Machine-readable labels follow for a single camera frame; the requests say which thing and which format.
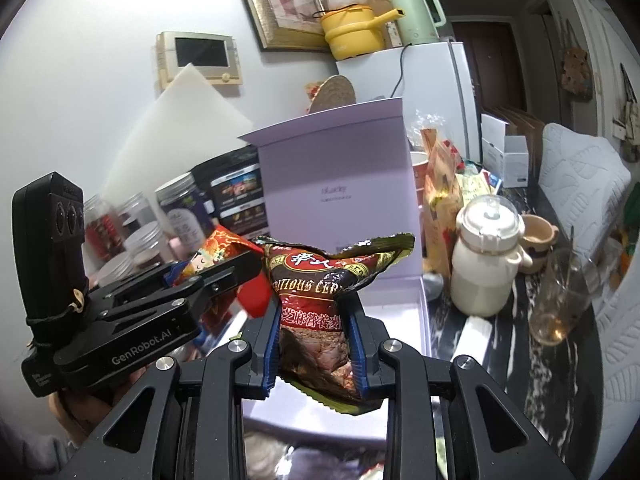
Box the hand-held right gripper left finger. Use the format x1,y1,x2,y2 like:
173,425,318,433
65,305,281,480

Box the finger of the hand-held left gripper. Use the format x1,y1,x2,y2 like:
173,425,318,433
100,250,266,322
92,261,201,307

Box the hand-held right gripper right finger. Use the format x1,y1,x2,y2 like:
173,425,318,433
347,305,576,480

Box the red gold snack packet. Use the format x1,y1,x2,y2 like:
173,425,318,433
177,225,273,318

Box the brown cereal packet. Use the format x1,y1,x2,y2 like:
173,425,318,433
250,232,416,416

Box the lavender gift box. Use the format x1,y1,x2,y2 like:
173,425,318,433
237,96,433,433

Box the person's left hand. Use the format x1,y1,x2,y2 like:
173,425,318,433
47,362,151,448

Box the group of clear spice jars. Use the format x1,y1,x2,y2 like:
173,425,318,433
82,172,216,281

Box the black printed box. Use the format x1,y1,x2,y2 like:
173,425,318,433
192,147,266,236

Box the cream lidded water jug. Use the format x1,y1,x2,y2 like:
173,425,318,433
450,194,533,317

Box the white foam board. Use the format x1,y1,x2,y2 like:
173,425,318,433
100,62,256,196

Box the orange snack bag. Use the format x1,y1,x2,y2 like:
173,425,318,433
420,127,466,271

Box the clear glass cup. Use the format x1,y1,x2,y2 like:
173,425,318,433
530,247,598,347

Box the woven trivet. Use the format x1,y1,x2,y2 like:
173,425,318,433
305,74,357,113

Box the brown ceramic cup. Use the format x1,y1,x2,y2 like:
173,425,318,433
520,214,560,275

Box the white cardboard boxes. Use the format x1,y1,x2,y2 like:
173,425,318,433
481,112,531,188

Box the large grey leaf-pattern chair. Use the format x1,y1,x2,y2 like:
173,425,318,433
592,240,640,436

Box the yellow pot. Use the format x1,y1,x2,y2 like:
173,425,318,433
320,4,406,60

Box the white fridge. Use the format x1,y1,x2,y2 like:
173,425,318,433
335,40,483,166

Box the small grey leaf-pattern chair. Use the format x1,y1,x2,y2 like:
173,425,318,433
537,122,632,261

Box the framed picture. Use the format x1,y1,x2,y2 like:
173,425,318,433
231,0,346,52

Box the green electric kettle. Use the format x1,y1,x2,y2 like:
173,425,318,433
389,0,447,47

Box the dark wooden door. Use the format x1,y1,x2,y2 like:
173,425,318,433
450,17,531,111

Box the brown tote bag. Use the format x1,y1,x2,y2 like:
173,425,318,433
560,47,593,96

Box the wall intercom panel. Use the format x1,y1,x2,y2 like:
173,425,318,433
152,31,244,92

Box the black power cable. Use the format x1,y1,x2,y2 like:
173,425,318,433
392,42,416,98

